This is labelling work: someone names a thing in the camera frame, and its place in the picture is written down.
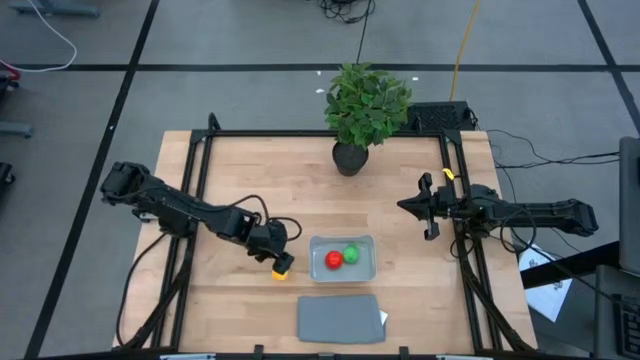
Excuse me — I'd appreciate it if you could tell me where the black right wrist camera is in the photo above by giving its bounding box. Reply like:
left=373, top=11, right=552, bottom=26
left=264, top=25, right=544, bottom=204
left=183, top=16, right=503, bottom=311
left=439, top=187, right=459, bottom=218

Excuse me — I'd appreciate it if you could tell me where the white printed paper sheet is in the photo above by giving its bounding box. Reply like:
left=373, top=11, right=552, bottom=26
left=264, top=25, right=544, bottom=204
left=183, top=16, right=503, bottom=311
left=518, top=243, right=574, bottom=324

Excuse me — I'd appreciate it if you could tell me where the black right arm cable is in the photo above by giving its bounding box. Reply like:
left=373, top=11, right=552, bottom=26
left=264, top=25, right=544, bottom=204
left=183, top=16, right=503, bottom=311
left=449, top=205, right=540, bottom=261

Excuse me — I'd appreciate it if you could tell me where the green leafy plant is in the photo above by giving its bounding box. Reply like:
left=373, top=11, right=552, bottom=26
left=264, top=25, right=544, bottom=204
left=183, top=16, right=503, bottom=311
left=323, top=61, right=414, bottom=150

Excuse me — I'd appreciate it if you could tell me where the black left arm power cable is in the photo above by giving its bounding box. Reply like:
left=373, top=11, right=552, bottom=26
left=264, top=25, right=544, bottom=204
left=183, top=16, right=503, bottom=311
left=115, top=230, right=170, bottom=349

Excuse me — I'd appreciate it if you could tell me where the black vented box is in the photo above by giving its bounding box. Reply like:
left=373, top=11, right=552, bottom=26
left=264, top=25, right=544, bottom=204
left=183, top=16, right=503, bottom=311
left=407, top=101, right=476, bottom=134

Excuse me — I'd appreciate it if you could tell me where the gray folded cloth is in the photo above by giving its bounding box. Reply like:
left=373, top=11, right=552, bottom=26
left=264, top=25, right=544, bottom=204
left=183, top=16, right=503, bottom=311
left=296, top=293, right=387, bottom=345

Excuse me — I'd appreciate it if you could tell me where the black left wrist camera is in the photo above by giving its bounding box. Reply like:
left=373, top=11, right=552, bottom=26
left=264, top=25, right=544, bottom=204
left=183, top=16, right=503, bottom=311
left=264, top=222, right=290, bottom=247

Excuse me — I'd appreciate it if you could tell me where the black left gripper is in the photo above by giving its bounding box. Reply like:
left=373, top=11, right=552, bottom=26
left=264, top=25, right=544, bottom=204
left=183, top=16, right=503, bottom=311
left=245, top=224, right=296, bottom=274

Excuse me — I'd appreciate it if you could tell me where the black plant pot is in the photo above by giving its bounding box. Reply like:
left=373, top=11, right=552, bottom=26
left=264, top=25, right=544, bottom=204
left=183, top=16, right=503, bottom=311
left=331, top=141, right=370, bottom=177

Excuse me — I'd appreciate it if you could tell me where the white floor cable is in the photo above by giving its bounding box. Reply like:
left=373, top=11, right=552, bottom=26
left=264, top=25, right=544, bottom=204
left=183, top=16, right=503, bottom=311
left=0, top=0, right=79, bottom=74

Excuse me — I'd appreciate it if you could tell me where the black metal table frame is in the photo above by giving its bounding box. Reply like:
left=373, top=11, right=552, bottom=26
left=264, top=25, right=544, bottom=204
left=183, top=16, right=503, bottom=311
left=119, top=112, right=539, bottom=357

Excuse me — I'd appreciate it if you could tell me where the yellow cable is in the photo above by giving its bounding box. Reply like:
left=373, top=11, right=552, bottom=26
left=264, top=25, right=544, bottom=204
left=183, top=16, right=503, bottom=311
left=448, top=0, right=482, bottom=103

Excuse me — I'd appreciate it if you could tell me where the translucent white tupperware container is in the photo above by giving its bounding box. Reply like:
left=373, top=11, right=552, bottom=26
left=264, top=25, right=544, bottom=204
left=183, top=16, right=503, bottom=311
left=308, top=234, right=378, bottom=284

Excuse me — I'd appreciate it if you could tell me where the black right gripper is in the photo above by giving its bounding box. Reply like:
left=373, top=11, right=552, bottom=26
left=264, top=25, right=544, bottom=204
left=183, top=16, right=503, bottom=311
left=397, top=172, right=441, bottom=242

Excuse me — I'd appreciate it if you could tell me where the black left wrist camera cable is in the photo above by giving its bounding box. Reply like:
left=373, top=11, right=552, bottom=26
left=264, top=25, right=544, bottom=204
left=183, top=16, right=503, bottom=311
left=229, top=193, right=304, bottom=244

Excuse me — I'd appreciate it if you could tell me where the black thin floor cable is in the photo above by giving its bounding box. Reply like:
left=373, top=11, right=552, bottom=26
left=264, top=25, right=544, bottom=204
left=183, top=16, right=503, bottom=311
left=487, top=128, right=621, bottom=171

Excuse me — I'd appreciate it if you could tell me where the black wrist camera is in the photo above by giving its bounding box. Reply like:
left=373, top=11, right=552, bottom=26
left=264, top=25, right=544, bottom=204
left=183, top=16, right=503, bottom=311
left=264, top=222, right=290, bottom=247
left=439, top=187, right=459, bottom=218

